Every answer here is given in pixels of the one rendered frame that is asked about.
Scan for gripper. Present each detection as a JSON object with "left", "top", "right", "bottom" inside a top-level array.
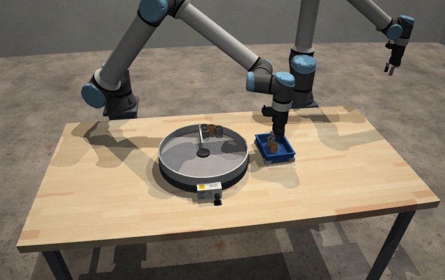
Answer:
[
  {"left": 270, "top": 111, "right": 290, "bottom": 144},
  {"left": 384, "top": 45, "right": 407, "bottom": 76}
]

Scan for blue crate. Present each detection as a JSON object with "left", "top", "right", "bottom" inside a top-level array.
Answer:
[{"left": 254, "top": 131, "right": 296, "bottom": 164}]

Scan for grey turntable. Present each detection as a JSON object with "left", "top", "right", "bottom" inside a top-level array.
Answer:
[{"left": 158, "top": 123, "right": 249, "bottom": 193}]

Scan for wooden table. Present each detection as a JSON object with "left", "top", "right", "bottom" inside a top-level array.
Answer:
[{"left": 15, "top": 105, "right": 441, "bottom": 280}]

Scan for white control box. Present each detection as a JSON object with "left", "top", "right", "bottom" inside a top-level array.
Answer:
[{"left": 196, "top": 181, "right": 224, "bottom": 207}]

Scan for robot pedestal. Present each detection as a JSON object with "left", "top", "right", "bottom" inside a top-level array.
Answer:
[
  {"left": 292, "top": 97, "right": 319, "bottom": 110},
  {"left": 103, "top": 97, "right": 140, "bottom": 120}
]

